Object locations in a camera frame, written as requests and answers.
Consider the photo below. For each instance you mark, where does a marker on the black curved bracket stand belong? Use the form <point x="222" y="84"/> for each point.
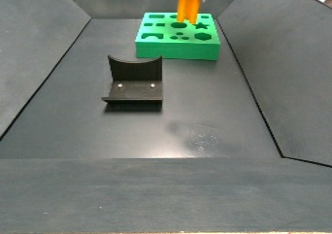
<point x="137" y="81"/>

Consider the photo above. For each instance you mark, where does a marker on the green shape sorting board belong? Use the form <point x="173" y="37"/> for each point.
<point x="177" y="40"/>

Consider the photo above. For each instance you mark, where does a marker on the orange three prong block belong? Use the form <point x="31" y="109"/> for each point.
<point x="189" y="10"/>

